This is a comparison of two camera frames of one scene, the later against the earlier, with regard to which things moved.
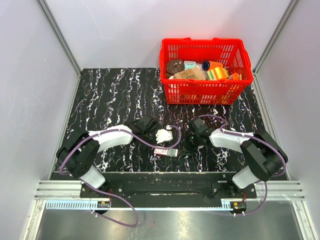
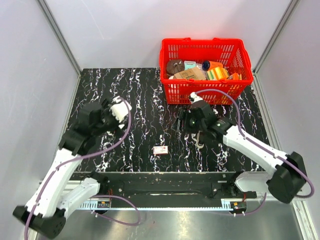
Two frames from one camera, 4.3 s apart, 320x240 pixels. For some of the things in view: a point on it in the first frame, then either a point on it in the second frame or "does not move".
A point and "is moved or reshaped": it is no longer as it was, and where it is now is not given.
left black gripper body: x=150 y=136 -> x=109 y=123
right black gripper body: x=193 y=143 -> x=191 y=123
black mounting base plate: x=171 y=185 does not move
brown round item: x=174 y=66 does not move
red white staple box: x=169 y=151 is moved or reshaped
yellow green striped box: x=217 y=73 does not move
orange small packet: x=235 y=76 does not move
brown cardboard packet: x=191 y=73 does not move
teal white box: x=189 y=64 does not move
